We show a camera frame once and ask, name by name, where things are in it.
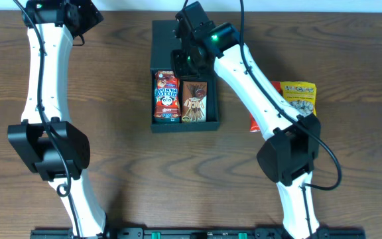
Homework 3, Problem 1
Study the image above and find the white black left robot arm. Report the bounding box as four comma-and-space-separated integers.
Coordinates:
7, 0, 107, 238

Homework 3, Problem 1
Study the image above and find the black mounting rail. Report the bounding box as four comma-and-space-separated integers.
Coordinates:
30, 226, 367, 239

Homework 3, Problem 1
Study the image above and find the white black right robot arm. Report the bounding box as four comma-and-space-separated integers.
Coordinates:
174, 21, 320, 238

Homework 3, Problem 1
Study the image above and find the red Hacks candy bag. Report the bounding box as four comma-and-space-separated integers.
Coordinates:
249, 81, 283, 133

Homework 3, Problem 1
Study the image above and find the yellow Hacks candy bag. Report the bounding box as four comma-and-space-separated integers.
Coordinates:
281, 82, 316, 116

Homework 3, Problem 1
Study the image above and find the brown Pocky box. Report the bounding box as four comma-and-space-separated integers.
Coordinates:
181, 81, 207, 123

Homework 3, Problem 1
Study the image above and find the dark green gift box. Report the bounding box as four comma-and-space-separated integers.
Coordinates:
150, 20, 220, 133

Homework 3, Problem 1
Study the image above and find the Hello Panda snack bag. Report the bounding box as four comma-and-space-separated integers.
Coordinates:
153, 70, 182, 120

